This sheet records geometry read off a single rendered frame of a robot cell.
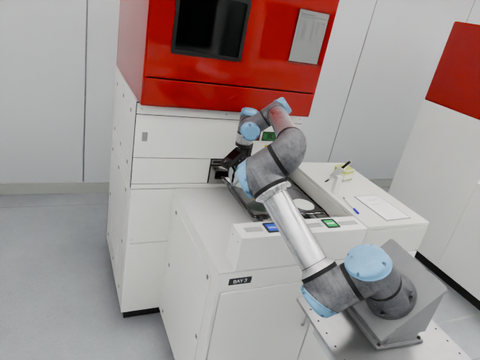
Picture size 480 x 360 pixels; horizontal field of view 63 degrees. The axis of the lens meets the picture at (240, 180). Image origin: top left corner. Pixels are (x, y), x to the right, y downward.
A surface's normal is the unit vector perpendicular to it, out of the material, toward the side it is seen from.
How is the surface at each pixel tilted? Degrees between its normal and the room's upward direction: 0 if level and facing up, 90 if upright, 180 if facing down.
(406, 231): 90
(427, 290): 46
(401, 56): 90
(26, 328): 0
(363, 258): 39
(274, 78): 90
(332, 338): 0
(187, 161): 90
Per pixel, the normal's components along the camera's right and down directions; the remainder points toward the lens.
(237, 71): 0.38, 0.45
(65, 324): 0.18, -0.89
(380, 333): -0.54, -0.63
